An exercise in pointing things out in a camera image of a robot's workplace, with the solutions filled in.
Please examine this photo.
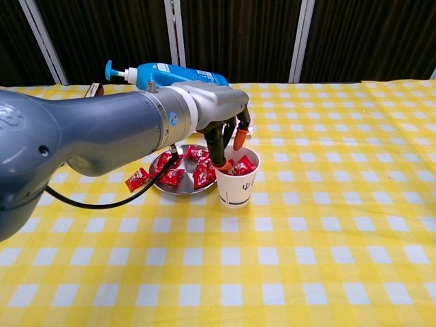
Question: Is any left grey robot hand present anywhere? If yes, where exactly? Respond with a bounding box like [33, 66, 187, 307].
[190, 80, 252, 171]

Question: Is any white paper cup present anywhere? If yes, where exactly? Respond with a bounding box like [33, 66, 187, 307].
[214, 146, 262, 209]

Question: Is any blue pump bottle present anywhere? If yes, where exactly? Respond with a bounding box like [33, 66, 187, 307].
[104, 59, 230, 88]

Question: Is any black pleated curtain panel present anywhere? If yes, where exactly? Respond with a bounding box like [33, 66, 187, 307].
[180, 0, 302, 84]
[33, 0, 178, 86]
[0, 0, 55, 88]
[299, 0, 436, 84]

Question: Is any round metal plate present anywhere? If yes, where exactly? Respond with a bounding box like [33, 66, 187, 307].
[149, 144, 217, 196]

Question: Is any dark brown folded fan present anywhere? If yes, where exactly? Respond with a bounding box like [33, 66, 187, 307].
[87, 82, 105, 99]

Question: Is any yellow white checked tablecloth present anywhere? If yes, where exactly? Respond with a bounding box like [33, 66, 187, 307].
[0, 80, 436, 327]

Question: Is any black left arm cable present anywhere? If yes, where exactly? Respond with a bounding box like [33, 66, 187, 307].
[46, 144, 180, 209]

